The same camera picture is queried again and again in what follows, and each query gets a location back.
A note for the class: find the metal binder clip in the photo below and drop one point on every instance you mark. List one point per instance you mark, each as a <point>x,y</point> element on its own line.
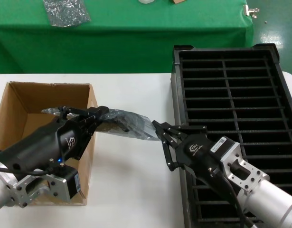
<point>249,10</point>

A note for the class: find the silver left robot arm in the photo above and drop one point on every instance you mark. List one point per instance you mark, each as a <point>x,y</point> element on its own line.
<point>2,187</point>

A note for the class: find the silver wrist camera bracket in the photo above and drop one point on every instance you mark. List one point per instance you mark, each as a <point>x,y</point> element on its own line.
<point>240,161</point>
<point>58,185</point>

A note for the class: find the black slotted container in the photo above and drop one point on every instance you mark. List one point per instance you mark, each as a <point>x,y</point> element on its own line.
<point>231,95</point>

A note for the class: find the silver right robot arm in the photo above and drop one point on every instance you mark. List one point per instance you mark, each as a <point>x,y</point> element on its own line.
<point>271,204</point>

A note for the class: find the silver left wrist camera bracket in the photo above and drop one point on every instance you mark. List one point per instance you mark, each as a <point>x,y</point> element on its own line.
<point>58,185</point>

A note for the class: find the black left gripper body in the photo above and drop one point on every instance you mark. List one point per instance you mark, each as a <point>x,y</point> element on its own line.
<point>41,147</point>

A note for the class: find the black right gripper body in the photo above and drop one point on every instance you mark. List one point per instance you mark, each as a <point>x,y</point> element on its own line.
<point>198,154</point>

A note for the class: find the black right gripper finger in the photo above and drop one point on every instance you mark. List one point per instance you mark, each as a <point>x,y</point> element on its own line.
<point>174,133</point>
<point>172,156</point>

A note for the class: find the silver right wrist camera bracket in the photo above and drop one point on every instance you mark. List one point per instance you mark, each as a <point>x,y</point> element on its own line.
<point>240,161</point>

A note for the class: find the grey antistatic bag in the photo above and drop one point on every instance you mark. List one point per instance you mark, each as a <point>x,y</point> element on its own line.
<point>136,128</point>

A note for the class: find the small white object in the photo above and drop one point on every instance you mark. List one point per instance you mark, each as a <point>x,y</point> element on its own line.
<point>146,1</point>

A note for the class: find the crumpled silver antistatic bag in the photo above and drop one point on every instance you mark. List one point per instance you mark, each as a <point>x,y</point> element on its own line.
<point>65,14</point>

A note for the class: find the brown cardboard box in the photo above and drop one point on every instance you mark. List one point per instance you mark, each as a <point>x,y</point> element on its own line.
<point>41,95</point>

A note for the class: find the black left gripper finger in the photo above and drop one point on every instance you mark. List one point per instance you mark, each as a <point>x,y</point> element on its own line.
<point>90,128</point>
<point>98,112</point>

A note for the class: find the small brown cardboard piece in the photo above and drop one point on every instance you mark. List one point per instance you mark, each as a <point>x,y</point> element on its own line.
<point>179,1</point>

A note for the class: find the green tablecloth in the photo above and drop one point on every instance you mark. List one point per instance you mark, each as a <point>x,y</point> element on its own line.
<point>136,35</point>

